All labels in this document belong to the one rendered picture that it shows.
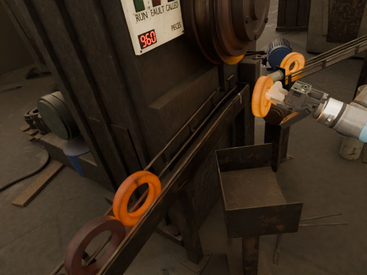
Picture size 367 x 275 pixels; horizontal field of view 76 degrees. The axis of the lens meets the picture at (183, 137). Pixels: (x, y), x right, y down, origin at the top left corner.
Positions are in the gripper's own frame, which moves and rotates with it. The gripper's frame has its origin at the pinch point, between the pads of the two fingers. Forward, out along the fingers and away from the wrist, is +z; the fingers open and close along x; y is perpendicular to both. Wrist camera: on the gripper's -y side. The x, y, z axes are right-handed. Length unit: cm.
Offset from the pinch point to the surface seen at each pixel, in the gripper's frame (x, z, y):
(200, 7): 2.5, 30.3, 22.6
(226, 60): -7.5, 20.4, 3.0
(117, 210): 61, 17, -19
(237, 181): 25.4, -7.2, -23.0
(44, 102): 20, 139, -61
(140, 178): 50, 17, -14
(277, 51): -217, 41, -68
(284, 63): -58, 5, -12
